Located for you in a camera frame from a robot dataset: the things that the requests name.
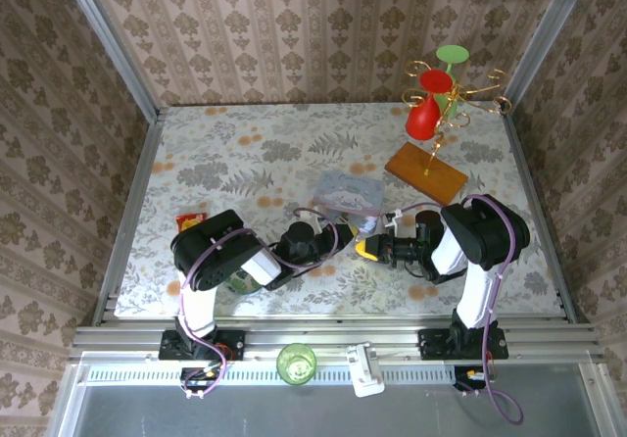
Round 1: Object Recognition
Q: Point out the pastel cartoon dog tin box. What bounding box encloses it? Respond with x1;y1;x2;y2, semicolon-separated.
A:
312;170;387;235

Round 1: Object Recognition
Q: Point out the green leaf pattern plate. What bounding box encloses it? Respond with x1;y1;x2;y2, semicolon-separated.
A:
223;268;264;295

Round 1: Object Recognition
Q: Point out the brown wooden base board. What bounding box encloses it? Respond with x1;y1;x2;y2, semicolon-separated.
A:
384;142;470;208

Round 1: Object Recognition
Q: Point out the green glass cup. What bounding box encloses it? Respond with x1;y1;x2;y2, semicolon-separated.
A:
276;342;318;386

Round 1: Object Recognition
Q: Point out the red snack packet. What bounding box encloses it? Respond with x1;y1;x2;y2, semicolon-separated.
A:
174;213;209;233

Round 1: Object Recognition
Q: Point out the floral patterned table cover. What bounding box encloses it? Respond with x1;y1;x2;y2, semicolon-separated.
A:
113;103;564;318

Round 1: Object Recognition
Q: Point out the red plastic goblet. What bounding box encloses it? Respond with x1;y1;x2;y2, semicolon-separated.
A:
405;68;453;142

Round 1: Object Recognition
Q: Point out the grey metal tray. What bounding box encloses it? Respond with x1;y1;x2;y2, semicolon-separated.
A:
48;351;618;437

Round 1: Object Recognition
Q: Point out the green plastic goblet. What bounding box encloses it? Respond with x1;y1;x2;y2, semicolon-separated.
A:
435;44;470;118

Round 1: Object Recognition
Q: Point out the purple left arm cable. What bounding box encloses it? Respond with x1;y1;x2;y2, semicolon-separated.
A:
178;206;342;399

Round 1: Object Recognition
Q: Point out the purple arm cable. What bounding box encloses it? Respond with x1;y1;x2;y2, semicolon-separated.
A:
178;206;342;399
391;194;525;426

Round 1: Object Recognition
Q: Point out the aluminium frame rail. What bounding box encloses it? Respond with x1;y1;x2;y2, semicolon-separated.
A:
68;317;607;363

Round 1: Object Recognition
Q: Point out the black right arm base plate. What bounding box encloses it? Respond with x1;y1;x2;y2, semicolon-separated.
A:
418;327;509;362

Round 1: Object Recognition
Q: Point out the white plastic mount bracket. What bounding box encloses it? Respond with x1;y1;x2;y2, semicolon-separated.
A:
345;342;386;399

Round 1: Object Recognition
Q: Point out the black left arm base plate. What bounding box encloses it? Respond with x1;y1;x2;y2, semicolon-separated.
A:
159;329;246;362

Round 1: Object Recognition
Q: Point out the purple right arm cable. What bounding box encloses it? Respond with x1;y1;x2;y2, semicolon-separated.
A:
391;194;525;426

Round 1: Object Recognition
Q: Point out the aluminium table side rail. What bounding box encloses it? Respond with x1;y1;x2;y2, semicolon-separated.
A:
503;113;592;325
91;108;170;328

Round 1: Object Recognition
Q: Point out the black connector box with wires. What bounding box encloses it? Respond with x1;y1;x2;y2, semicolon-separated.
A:
454;365;497;393
179;365;227;394

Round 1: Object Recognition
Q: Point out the gold wire hanger stand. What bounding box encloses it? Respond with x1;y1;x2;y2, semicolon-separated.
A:
401;60;513;178

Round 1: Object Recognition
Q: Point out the grey slotted cable duct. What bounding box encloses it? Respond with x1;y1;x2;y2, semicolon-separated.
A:
80;363;459;385

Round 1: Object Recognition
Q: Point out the aluminium frame post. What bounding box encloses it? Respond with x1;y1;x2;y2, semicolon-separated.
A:
57;0;164;122
503;0;598;115

